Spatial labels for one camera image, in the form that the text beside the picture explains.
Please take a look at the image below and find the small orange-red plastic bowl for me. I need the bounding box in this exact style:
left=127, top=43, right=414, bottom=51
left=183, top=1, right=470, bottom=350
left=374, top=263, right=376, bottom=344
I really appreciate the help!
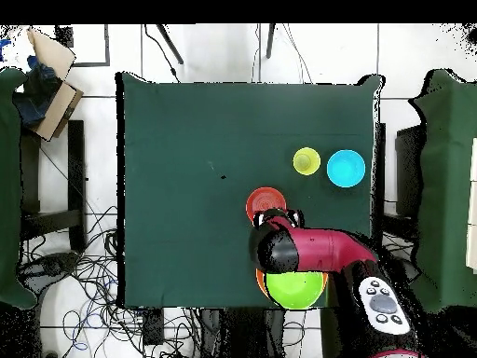
left=245, top=186, right=288, bottom=225

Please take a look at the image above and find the yellow plastic cup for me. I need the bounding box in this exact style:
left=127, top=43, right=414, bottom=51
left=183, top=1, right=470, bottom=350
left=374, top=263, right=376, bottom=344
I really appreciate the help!
left=292, top=146, right=322, bottom=176

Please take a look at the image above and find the large orange plastic bowl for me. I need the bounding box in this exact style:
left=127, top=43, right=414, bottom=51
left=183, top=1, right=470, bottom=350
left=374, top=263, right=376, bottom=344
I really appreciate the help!
left=255, top=267, right=330, bottom=304

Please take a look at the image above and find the green plastic bowl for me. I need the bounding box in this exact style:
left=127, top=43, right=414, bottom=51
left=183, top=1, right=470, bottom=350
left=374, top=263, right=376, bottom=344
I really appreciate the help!
left=265, top=270, right=325, bottom=310

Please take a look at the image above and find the small cyan plastic bowl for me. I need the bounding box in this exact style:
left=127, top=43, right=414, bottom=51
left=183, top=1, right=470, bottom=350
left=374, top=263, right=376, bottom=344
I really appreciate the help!
left=326, top=148, right=367, bottom=188

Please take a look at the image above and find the white box stack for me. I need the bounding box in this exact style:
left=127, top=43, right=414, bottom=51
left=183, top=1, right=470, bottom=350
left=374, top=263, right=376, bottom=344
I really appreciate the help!
left=465, top=137, right=477, bottom=275

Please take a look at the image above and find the dark green tablecloth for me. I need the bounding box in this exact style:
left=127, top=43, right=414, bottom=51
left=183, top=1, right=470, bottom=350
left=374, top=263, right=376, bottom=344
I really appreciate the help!
left=115, top=71, right=385, bottom=311

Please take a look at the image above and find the black tripod leg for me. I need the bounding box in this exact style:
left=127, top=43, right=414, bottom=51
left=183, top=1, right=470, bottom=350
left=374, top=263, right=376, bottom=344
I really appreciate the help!
left=265, top=23, right=278, bottom=60
left=156, top=23, right=184, bottom=65

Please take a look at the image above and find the black stool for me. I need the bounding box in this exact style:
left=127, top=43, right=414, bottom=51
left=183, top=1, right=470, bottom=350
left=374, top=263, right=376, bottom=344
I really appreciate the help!
left=20, top=118, right=89, bottom=255

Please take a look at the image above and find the cardboard box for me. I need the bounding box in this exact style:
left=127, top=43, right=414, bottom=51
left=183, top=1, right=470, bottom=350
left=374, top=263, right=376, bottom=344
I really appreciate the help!
left=25, top=26, right=85, bottom=143

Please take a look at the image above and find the green cloth covered side table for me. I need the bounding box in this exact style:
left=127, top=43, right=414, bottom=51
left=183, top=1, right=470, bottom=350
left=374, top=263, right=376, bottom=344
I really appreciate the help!
left=0, top=66, right=38, bottom=310
left=405, top=68, right=477, bottom=314

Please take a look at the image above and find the dark blue cloth bag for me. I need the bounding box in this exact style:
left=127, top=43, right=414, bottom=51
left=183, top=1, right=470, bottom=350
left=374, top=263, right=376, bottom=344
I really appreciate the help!
left=12, top=55, right=64, bottom=128

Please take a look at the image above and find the tangle of floor cables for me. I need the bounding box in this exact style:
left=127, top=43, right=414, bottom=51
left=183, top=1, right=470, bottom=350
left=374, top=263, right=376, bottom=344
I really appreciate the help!
left=18, top=204, right=221, bottom=358

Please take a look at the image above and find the black floor frame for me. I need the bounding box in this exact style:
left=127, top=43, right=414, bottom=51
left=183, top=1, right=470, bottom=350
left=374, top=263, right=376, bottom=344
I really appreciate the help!
left=55, top=23, right=111, bottom=68

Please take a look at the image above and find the black pedestal foot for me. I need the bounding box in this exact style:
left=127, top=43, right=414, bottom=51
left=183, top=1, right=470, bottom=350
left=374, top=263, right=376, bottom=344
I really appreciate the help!
left=18, top=251, right=81, bottom=284

